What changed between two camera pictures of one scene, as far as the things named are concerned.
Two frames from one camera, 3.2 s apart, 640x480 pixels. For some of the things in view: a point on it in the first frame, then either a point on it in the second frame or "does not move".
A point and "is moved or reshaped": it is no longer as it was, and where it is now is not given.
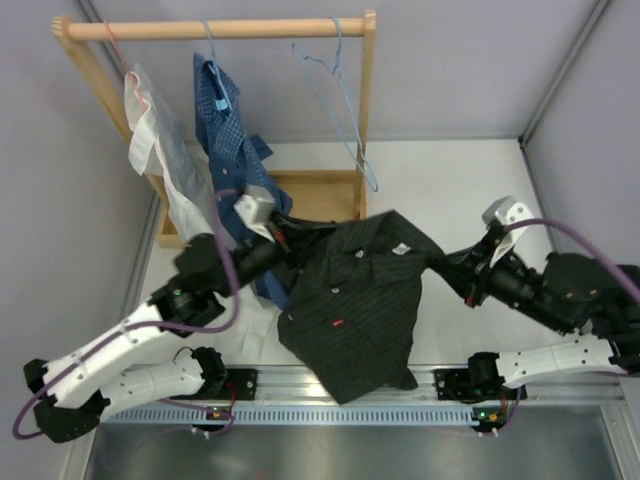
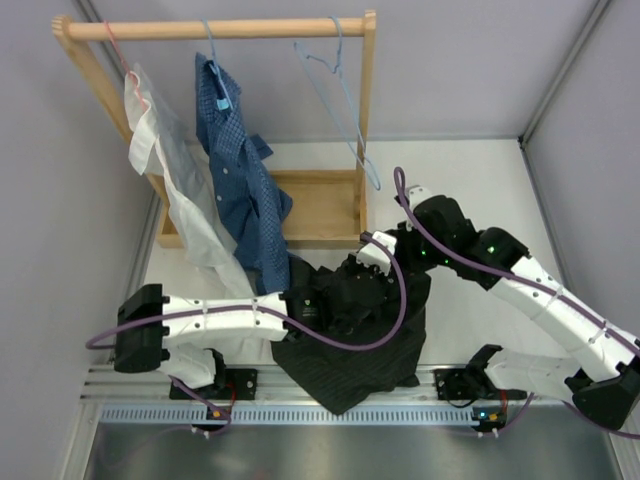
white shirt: (161, 145) does not move
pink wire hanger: (125, 67) does not move
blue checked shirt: (237, 157) does not move
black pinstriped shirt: (350, 309) is moved or reshaped
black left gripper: (294, 237) to (354, 266)
